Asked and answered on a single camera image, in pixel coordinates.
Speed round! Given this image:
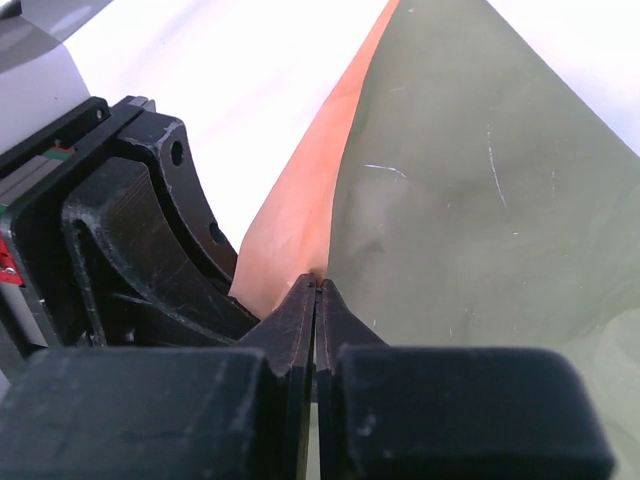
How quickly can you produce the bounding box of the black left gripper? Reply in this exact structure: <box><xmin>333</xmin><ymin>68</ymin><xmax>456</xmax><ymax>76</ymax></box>
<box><xmin>1</xmin><ymin>96</ymin><xmax>258</xmax><ymax>380</ymax></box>

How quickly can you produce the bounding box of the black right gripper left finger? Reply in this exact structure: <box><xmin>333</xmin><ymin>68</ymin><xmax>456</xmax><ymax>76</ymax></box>
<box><xmin>1</xmin><ymin>275</ymin><xmax>316</xmax><ymax>479</ymax></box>

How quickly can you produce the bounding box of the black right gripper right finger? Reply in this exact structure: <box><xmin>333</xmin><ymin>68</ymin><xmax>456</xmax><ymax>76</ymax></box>
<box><xmin>315</xmin><ymin>280</ymin><xmax>616</xmax><ymax>479</ymax></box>

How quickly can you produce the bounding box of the green wrapping paper sheet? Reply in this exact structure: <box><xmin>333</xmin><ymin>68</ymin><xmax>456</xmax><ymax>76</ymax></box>
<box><xmin>231</xmin><ymin>1</ymin><xmax>639</xmax><ymax>479</ymax></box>

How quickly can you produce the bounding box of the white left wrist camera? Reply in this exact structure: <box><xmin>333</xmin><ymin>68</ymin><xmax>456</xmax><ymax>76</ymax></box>
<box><xmin>1</xmin><ymin>1</ymin><xmax>89</xmax><ymax>152</ymax></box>

